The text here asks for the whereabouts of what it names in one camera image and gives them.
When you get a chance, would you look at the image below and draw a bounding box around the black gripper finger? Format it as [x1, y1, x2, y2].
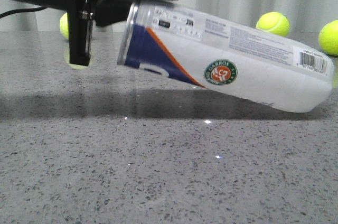
[95, 0, 135, 27]

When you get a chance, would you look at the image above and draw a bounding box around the white blue tennis ball can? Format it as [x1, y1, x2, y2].
[118, 0, 335, 113]

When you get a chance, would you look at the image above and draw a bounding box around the far left tennis ball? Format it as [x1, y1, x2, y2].
[59, 13, 69, 40]

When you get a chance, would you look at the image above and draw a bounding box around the tennis ball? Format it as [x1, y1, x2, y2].
[256, 12, 290, 36]
[59, 13, 69, 40]
[318, 20, 337, 56]

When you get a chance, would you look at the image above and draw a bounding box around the far right tennis ball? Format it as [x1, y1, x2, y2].
[318, 20, 337, 56]

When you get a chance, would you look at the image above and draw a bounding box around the black cable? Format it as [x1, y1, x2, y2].
[0, 6, 49, 19]

